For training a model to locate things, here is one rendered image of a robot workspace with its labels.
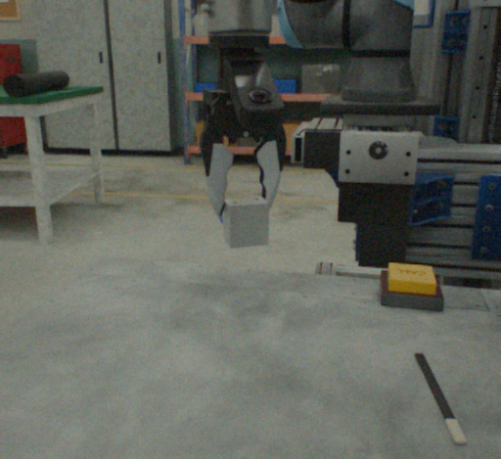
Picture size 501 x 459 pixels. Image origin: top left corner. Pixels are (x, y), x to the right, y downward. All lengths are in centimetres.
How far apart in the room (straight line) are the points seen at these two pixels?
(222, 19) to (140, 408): 41
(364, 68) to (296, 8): 18
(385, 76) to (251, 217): 54
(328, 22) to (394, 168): 33
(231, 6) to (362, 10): 53
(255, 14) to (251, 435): 43
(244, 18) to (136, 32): 535
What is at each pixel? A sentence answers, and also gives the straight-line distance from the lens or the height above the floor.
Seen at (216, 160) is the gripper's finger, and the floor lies 101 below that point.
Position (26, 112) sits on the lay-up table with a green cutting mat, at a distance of 328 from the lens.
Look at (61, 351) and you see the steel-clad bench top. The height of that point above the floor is 80.
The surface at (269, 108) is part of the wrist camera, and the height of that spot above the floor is 108.
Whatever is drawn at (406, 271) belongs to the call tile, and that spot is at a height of 84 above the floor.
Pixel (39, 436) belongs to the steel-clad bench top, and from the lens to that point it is 55.
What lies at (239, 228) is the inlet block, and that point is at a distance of 62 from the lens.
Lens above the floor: 113
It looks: 16 degrees down
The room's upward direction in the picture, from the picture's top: straight up
